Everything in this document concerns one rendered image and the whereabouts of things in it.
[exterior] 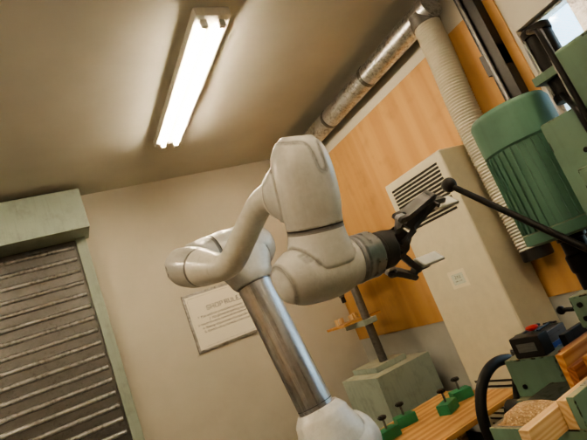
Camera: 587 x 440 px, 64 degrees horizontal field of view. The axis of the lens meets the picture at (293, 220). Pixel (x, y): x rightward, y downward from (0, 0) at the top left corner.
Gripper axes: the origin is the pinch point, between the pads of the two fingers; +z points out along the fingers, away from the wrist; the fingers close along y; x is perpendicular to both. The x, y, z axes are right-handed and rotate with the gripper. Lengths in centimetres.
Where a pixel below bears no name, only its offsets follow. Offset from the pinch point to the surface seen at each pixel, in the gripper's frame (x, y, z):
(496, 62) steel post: 91, 14, 147
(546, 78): -1.7, 30.7, 20.2
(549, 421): -34.5, -17.7, -8.8
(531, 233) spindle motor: -10.7, 0.0, 16.2
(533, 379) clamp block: -21.2, -34.3, 17.6
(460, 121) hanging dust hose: 98, -17, 139
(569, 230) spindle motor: -17.3, 4.0, 16.6
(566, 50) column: -7.3, 37.0, 13.3
